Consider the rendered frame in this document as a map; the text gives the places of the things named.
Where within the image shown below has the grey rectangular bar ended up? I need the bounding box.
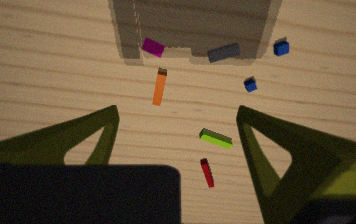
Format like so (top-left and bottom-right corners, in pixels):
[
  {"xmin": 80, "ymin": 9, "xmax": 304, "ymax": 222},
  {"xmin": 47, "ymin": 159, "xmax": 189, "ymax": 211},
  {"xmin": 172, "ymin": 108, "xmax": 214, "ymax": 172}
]
[{"xmin": 207, "ymin": 42, "xmax": 240, "ymax": 63}]

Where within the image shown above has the magenta rod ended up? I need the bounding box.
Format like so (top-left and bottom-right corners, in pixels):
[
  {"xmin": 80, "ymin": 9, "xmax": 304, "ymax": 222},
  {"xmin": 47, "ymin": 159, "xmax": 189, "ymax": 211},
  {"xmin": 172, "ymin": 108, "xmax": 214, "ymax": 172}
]
[{"xmin": 142, "ymin": 37, "xmax": 165, "ymax": 58}]

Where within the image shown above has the small blue block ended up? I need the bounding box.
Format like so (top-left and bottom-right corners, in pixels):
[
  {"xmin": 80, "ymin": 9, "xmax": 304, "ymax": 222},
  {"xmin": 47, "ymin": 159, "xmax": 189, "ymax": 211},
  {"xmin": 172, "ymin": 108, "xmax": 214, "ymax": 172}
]
[
  {"xmin": 244, "ymin": 79, "xmax": 257, "ymax": 93},
  {"xmin": 273, "ymin": 41, "xmax": 289, "ymax": 57}
]

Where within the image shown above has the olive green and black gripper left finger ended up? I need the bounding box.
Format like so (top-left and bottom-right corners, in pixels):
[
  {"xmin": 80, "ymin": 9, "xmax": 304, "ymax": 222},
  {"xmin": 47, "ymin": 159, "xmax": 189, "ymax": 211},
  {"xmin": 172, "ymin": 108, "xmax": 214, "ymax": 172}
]
[{"xmin": 0, "ymin": 105, "xmax": 120, "ymax": 165}]

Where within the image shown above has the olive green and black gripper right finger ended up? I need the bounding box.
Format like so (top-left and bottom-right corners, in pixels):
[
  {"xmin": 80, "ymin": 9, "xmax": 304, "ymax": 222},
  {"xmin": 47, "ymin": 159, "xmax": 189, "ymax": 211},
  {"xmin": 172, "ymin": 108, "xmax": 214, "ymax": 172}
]
[{"xmin": 236, "ymin": 105, "xmax": 356, "ymax": 224}]

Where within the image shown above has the red rod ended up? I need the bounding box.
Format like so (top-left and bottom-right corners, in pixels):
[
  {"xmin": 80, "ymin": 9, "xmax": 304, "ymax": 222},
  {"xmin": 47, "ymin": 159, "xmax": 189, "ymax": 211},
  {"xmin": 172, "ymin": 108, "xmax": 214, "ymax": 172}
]
[{"xmin": 200, "ymin": 159, "xmax": 214, "ymax": 188}]

